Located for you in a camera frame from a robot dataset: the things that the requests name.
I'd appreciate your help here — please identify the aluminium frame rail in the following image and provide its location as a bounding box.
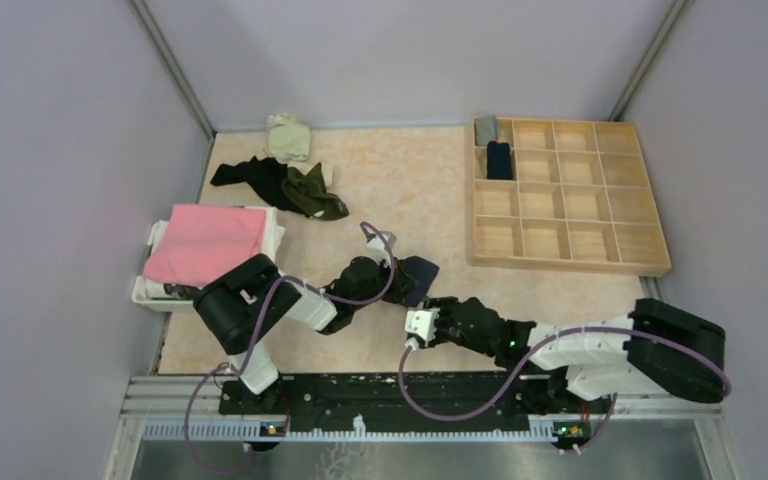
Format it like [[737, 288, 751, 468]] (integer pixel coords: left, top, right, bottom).
[[105, 372, 748, 479]]

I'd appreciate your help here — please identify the navy underwear cream waistband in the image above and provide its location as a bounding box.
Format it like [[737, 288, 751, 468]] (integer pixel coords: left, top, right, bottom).
[[400, 256, 440, 307]]

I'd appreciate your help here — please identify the grey underwear white waistband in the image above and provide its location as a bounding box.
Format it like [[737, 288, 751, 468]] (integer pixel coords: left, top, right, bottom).
[[473, 115, 500, 147]]

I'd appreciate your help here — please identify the light green underwear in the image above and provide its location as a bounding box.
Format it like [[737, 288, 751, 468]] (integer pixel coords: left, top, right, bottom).
[[267, 114, 311, 162]]

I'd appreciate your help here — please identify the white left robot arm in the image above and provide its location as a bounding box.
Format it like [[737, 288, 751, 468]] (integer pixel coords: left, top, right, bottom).
[[193, 254, 419, 414]]

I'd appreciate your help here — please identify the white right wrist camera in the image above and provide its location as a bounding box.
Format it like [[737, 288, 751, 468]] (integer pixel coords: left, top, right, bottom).
[[404, 308, 439, 346]]

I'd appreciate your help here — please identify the navy orange underwear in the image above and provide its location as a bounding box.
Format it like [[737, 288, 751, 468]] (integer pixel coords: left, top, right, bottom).
[[486, 141, 514, 180]]

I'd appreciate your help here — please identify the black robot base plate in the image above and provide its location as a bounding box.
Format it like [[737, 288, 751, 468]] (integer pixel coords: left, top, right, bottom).
[[219, 371, 610, 433]]

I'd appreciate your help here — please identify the white perforated plastic basket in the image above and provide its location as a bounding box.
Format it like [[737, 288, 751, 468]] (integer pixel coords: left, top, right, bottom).
[[131, 221, 273, 314]]

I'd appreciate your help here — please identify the pink folded cloth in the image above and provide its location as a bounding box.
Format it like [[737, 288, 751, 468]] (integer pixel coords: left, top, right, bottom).
[[143, 204, 267, 288]]

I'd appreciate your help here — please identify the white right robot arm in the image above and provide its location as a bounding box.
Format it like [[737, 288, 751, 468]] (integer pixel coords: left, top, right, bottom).
[[405, 297, 731, 412]]

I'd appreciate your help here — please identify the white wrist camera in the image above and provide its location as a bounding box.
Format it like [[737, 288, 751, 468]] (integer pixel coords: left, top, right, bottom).
[[366, 231, 397, 263], [404, 308, 439, 346]]

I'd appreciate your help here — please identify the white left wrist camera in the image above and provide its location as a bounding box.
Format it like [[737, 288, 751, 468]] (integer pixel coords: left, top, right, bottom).
[[366, 231, 397, 263]]

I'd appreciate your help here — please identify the wooden compartment tray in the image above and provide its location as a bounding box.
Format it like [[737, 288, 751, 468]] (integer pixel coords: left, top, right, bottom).
[[466, 116, 672, 277]]

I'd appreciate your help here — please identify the black underwear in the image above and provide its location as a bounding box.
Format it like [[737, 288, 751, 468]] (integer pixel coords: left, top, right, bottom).
[[210, 156, 305, 215]]

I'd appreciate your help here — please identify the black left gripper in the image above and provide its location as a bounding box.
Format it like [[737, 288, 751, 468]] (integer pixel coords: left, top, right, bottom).
[[351, 255, 417, 311]]

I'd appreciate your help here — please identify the dark green underwear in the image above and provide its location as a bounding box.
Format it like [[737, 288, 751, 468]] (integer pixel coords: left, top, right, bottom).
[[281, 167, 350, 221]]

